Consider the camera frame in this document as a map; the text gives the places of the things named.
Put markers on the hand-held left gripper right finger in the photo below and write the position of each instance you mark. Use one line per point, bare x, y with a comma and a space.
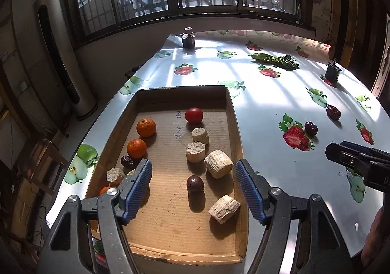
248, 193

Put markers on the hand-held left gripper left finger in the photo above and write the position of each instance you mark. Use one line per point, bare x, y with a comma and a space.
138, 193

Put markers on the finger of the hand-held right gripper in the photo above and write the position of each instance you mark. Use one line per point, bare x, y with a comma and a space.
371, 152
335, 152

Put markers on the peeled sugarcane piece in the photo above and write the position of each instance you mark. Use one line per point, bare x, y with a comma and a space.
218, 164
224, 209
195, 152
200, 135
115, 175
131, 172

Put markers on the dark red date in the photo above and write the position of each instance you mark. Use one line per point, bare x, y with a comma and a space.
333, 112
128, 161
311, 128

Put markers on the small orange kumquat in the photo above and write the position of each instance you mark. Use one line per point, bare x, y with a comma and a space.
104, 190

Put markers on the cardboard box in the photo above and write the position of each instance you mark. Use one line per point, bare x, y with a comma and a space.
170, 216

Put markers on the smooth round orange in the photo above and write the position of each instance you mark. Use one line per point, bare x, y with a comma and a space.
136, 148

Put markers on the dark purple passion fruit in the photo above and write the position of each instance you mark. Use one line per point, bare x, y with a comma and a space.
195, 184

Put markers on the person's right forearm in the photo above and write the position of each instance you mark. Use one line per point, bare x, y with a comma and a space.
379, 237

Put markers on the mandarin orange with stem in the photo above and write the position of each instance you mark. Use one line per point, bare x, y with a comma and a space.
146, 127

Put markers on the black clamp with round knob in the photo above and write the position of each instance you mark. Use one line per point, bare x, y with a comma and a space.
188, 38
332, 72

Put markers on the fruit printed tablecloth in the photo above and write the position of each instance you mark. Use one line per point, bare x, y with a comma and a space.
274, 94

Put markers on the red tomato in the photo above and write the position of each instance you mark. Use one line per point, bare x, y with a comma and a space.
194, 115

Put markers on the wooden chair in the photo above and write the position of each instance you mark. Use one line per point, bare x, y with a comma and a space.
45, 155

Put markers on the green leafy vegetable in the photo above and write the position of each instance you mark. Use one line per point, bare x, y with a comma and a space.
275, 60

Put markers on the white standing air conditioner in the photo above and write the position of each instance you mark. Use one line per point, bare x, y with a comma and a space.
61, 57

